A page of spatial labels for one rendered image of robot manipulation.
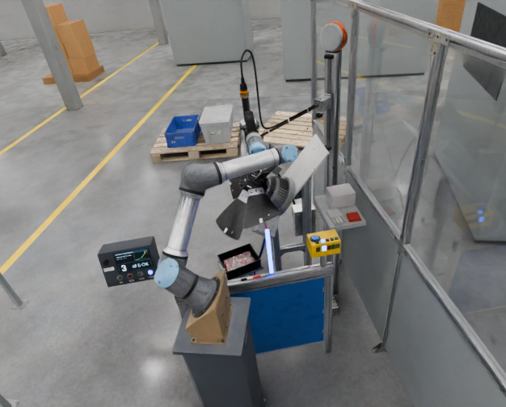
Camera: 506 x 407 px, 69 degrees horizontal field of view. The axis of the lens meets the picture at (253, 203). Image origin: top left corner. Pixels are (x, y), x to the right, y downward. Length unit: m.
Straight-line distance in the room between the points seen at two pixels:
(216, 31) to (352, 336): 7.62
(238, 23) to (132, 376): 7.64
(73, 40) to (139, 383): 8.24
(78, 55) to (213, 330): 8.91
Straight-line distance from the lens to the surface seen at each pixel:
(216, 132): 5.05
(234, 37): 9.16
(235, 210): 2.27
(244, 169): 1.54
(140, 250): 1.87
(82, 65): 10.03
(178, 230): 1.64
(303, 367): 2.77
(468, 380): 1.97
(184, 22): 9.40
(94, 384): 3.07
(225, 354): 1.68
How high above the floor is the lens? 2.41
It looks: 36 degrees down
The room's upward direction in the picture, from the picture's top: 7 degrees counter-clockwise
